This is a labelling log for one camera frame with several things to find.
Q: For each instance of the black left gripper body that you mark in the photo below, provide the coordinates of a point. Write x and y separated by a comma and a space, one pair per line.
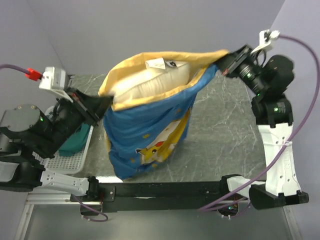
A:
68, 120

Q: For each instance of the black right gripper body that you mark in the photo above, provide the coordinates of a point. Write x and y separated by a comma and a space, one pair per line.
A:
245, 68

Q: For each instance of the blue and yellow pillowcase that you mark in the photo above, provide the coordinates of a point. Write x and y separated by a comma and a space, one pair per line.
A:
142, 133

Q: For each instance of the cream pillow with bear print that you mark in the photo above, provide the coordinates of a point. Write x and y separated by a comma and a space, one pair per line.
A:
159, 76

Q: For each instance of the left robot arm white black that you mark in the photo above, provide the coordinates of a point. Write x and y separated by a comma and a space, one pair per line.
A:
26, 131

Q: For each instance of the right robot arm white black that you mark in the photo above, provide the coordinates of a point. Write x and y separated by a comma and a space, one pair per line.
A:
273, 114

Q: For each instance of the green cloth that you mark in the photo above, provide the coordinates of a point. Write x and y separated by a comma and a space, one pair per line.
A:
76, 142

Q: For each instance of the white plastic basket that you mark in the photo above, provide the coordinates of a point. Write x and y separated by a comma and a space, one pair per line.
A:
68, 165

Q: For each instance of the black base beam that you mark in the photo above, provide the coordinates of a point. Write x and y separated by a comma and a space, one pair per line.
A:
149, 196

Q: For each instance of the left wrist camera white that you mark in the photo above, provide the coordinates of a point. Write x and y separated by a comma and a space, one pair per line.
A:
53, 80

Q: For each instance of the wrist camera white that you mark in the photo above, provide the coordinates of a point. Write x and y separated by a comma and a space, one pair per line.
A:
266, 40
53, 80

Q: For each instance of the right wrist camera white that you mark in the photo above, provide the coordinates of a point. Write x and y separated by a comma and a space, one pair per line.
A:
266, 40

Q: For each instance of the aluminium rail frame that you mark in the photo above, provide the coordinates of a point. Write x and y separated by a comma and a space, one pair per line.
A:
50, 215

